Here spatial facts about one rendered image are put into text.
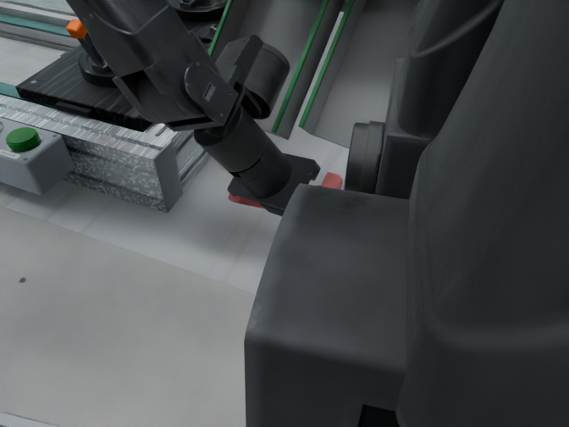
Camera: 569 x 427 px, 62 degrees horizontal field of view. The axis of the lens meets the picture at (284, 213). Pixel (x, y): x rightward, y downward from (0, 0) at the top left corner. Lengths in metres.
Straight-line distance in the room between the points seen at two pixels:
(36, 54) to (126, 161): 0.44
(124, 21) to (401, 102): 0.28
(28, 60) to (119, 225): 0.46
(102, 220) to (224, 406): 0.33
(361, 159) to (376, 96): 0.41
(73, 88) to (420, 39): 0.69
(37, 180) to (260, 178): 0.34
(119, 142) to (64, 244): 0.16
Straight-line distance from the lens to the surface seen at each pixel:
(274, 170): 0.50
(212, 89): 0.43
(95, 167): 0.74
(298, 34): 0.64
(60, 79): 0.85
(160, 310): 0.60
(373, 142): 0.20
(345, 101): 0.61
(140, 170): 0.68
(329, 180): 0.53
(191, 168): 0.74
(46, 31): 1.09
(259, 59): 0.50
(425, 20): 0.17
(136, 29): 0.41
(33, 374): 0.61
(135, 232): 0.69
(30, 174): 0.71
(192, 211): 0.70
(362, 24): 0.64
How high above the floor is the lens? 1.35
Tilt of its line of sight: 46 degrees down
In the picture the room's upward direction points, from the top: straight up
